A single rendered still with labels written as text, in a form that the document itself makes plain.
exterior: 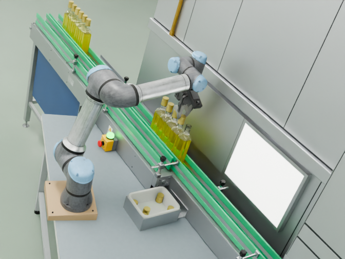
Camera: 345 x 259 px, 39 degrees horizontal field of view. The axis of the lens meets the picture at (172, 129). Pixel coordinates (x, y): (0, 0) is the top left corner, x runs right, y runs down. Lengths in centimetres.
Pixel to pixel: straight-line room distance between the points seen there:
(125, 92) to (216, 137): 66
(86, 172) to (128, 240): 38
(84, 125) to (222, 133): 70
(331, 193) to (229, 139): 91
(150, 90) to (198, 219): 72
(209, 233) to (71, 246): 65
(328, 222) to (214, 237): 83
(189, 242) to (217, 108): 67
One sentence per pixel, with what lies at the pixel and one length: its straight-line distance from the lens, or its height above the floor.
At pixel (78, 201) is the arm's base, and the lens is 231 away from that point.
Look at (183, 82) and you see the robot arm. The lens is 218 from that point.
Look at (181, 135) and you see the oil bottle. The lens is 250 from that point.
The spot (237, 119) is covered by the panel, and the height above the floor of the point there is 129.
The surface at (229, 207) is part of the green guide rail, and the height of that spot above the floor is 95.
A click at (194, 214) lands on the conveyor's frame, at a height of 82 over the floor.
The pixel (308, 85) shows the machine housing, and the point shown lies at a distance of 213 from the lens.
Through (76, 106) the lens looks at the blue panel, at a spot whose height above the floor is 68.
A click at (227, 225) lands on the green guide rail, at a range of 233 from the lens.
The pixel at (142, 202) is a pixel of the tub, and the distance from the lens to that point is 251.
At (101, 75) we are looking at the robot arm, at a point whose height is 142.
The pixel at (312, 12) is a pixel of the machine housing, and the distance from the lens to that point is 212.
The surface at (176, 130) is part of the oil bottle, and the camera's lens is 253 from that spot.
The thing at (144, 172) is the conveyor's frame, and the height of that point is 83.
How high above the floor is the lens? 240
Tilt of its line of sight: 31 degrees down
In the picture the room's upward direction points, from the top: 18 degrees clockwise
